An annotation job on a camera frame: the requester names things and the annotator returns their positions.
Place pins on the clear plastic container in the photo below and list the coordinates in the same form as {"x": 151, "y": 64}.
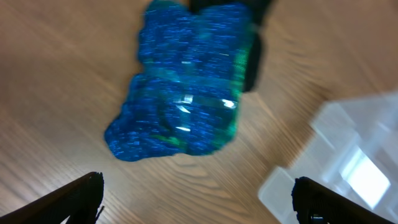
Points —
{"x": 353, "y": 152}

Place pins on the blue green sequin cloth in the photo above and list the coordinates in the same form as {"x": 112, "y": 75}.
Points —
{"x": 186, "y": 99}

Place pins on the black cloth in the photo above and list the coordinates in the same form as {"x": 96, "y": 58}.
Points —
{"x": 259, "y": 9}

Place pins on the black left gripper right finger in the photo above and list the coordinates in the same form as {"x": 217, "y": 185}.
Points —
{"x": 316, "y": 204}

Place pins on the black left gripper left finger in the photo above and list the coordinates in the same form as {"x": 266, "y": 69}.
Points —
{"x": 77, "y": 202}

